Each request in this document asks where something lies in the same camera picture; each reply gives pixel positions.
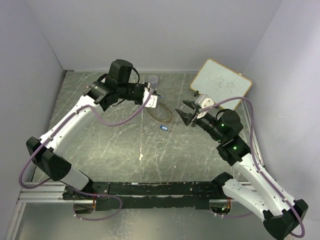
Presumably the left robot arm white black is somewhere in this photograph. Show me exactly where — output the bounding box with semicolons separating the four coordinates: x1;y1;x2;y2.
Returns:
26;59;156;200

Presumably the clear jar of paperclips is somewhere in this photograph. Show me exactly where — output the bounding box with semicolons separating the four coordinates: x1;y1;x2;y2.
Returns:
147;75;159;89

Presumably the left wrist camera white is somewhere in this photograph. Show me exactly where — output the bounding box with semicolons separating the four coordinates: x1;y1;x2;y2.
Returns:
142;89;159;109

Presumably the metal disc keyring holder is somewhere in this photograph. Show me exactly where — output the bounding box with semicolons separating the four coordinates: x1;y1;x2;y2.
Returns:
145;101;174;124

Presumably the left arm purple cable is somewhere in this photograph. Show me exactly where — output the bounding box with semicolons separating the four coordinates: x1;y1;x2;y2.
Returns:
18;88;156;221

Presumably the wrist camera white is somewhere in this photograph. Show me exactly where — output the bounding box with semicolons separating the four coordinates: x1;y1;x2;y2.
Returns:
142;89;159;109
195;94;215;109

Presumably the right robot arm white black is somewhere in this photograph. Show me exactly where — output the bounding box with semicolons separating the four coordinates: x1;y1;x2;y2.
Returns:
175;100;309;240

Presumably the aluminium rail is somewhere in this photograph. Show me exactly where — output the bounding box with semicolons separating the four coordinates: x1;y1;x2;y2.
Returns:
17;182;65;203

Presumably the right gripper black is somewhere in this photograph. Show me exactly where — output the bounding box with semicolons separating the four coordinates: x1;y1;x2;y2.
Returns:
175;100;225;142

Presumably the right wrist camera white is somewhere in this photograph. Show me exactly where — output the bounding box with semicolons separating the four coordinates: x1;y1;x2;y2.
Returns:
195;94;215;109

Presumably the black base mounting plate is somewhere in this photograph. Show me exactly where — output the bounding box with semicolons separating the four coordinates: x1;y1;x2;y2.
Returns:
62;181;227;211

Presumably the whiteboard with yellow frame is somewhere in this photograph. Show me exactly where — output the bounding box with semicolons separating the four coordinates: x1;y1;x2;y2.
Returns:
190;58;253;103

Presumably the blue key tag with key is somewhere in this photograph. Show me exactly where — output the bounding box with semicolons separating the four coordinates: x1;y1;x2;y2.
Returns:
160;125;170;132

